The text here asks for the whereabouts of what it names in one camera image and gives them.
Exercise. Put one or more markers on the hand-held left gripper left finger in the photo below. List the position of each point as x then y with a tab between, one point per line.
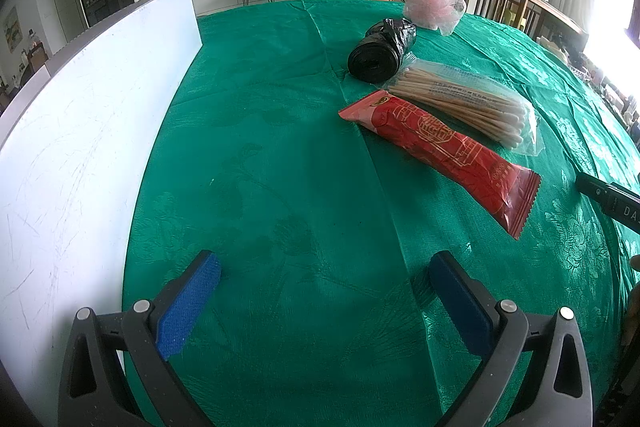
187	307

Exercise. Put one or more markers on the framed wall picture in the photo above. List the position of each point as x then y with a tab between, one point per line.
12	29

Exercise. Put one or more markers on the cotton swabs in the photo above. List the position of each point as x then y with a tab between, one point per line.
465	104

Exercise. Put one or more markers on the green satin tablecloth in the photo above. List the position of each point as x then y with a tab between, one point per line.
300	157

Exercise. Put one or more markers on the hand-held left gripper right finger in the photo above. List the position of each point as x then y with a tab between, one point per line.
460	307

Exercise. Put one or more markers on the wooden railed crib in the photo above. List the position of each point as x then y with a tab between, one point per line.
530	7

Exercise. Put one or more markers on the white board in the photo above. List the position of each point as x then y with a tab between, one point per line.
75	157

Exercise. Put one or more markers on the red foil packet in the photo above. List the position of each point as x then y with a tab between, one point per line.
440	147

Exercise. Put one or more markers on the pink plastic bag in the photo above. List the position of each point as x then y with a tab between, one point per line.
432	7

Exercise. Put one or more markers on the black garbage bag roll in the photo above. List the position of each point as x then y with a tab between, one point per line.
380	52

